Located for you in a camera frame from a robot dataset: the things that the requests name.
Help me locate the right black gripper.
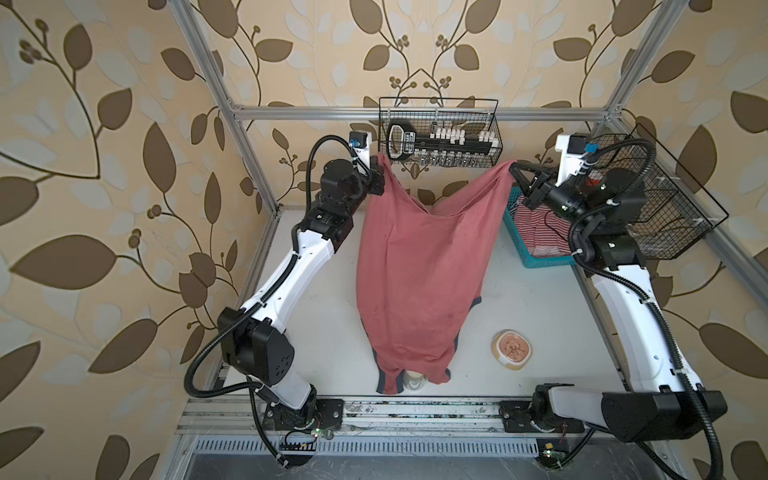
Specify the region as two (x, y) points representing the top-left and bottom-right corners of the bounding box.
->
(510, 161), (597, 237)

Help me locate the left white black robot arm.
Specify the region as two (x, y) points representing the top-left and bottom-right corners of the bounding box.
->
(184, 131), (385, 430)

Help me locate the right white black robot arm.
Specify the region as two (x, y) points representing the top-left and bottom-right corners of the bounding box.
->
(509, 135), (727, 479)

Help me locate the striped red white tank top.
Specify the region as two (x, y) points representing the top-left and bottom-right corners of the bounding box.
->
(513, 202), (571, 258)

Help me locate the teal plastic basket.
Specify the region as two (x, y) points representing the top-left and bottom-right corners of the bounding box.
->
(503, 186), (575, 269)

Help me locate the beige round container pink lid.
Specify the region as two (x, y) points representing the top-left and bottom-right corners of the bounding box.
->
(491, 329), (532, 370)

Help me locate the small clear jar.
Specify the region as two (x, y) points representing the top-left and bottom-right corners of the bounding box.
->
(403, 370), (427, 391)

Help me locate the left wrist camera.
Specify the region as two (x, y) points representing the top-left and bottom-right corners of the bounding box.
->
(348, 130), (372, 173)

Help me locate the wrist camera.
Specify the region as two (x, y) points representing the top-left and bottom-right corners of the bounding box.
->
(554, 134), (599, 186)
(348, 130), (372, 173)

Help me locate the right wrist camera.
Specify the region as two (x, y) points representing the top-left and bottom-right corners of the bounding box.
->
(554, 134), (599, 186)

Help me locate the black wire basket right wall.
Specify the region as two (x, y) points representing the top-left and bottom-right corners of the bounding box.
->
(577, 126), (728, 260)

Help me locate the black wire basket wall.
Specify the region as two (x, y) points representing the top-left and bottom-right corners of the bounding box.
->
(577, 126), (728, 260)
(378, 96), (503, 169)

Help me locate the black wire basket back wall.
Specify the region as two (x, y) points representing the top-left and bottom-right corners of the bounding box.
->
(378, 96), (503, 169)

